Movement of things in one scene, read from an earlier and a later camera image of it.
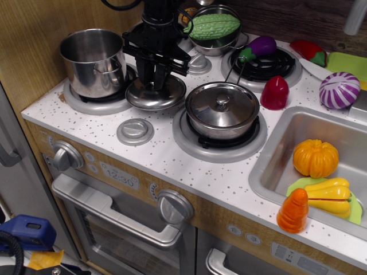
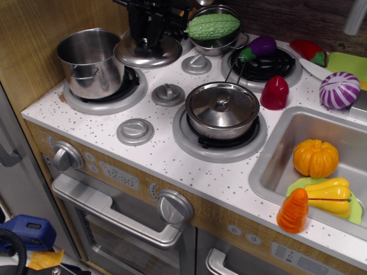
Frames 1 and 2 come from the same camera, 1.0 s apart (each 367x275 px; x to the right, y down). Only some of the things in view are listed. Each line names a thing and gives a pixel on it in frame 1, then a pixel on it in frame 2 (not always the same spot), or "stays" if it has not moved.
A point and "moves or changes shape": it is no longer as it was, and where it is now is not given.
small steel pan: (223, 110) stays
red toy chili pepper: (310, 51) stays
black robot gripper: (159, 42) -> (155, 16)
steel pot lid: (147, 97) moves or changes shape
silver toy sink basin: (274, 134) stays
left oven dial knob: (66, 157) stays
